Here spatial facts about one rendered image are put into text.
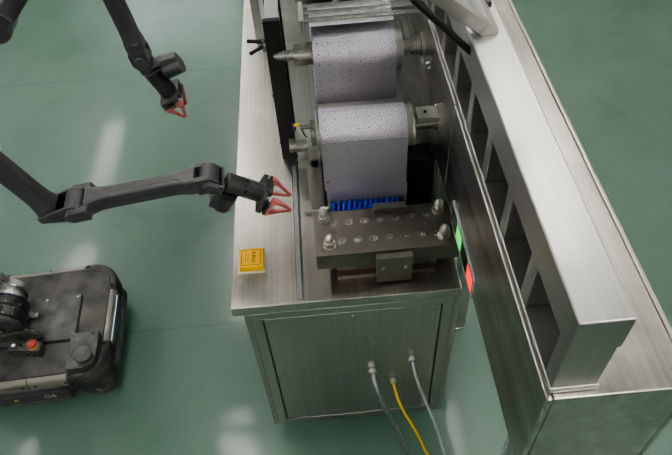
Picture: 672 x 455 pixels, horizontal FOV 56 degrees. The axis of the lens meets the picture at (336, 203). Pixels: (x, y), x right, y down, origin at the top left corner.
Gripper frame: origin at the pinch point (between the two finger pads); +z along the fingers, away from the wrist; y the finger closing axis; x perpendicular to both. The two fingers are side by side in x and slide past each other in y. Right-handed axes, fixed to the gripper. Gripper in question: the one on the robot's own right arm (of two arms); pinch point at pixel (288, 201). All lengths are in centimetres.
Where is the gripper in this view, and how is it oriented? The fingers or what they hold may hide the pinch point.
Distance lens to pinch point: 186.8
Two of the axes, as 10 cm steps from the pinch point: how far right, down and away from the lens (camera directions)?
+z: 8.6, 2.9, 4.1
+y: 0.7, 7.4, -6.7
